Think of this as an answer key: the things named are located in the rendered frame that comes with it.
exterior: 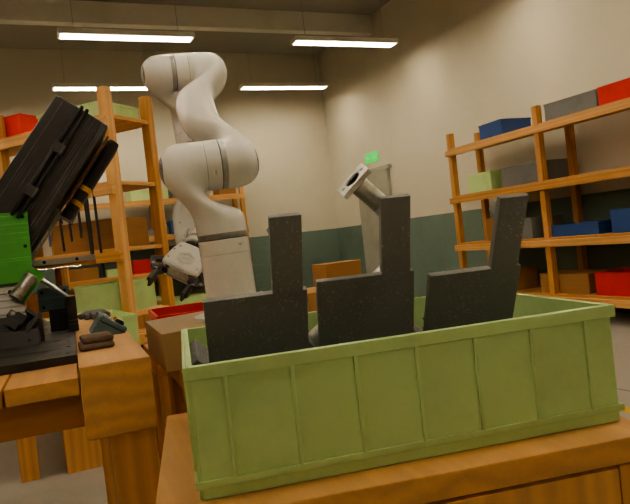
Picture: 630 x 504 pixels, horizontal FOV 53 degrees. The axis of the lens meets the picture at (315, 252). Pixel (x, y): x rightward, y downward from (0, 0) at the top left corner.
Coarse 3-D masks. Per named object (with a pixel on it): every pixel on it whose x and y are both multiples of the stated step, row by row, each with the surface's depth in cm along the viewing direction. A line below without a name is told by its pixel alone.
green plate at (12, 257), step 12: (0, 216) 181; (12, 216) 182; (24, 216) 183; (0, 228) 180; (12, 228) 181; (24, 228) 182; (0, 240) 179; (12, 240) 180; (24, 240) 181; (0, 252) 178; (12, 252) 179; (24, 252) 180; (0, 264) 177; (12, 264) 178; (24, 264) 179; (0, 276) 176; (12, 276) 177
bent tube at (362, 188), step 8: (360, 168) 94; (368, 168) 92; (352, 176) 95; (360, 176) 92; (344, 184) 95; (352, 184) 92; (360, 184) 92; (368, 184) 93; (344, 192) 93; (352, 192) 92; (360, 192) 93; (368, 192) 93; (376, 192) 94; (368, 200) 94; (376, 200) 94; (376, 208) 95; (312, 336) 100
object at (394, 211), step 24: (384, 216) 91; (408, 216) 92; (384, 240) 93; (408, 240) 93; (384, 264) 94; (408, 264) 95; (336, 288) 94; (360, 288) 94; (384, 288) 95; (408, 288) 96; (336, 312) 95; (360, 312) 96; (384, 312) 97; (408, 312) 97; (336, 336) 96; (360, 336) 97; (384, 336) 98
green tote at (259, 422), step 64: (512, 320) 88; (576, 320) 90; (192, 384) 79; (256, 384) 81; (320, 384) 83; (384, 384) 84; (448, 384) 86; (512, 384) 88; (576, 384) 90; (192, 448) 83; (256, 448) 81; (320, 448) 83; (384, 448) 84; (448, 448) 86
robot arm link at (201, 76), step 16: (176, 64) 170; (192, 64) 171; (208, 64) 170; (224, 64) 175; (192, 80) 172; (208, 80) 167; (224, 80) 175; (192, 96) 160; (208, 96) 163; (192, 112) 157; (208, 112) 157; (192, 128) 157; (208, 128) 156; (224, 128) 153; (224, 144) 148; (240, 144) 149; (224, 160) 146; (240, 160) 148; (256, 160) 151; (224, 176) 148; (240, 176) 149; (256, 176) 154
